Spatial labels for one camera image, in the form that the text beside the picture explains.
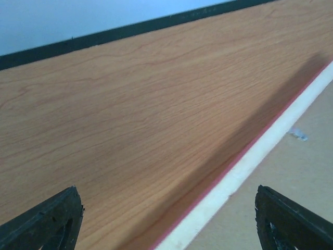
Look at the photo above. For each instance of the black table edge rail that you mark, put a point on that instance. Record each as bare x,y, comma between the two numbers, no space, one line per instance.
75,44

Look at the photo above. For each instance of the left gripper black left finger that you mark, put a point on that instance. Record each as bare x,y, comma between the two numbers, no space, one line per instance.
52,224

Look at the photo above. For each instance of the metal frame retaining clip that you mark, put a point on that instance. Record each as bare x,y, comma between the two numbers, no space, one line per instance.
297,133

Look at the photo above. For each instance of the pink picture frame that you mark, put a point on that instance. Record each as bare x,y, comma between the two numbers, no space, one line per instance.
299,170

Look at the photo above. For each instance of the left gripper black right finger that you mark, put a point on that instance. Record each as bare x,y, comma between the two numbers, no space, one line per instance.
285,224

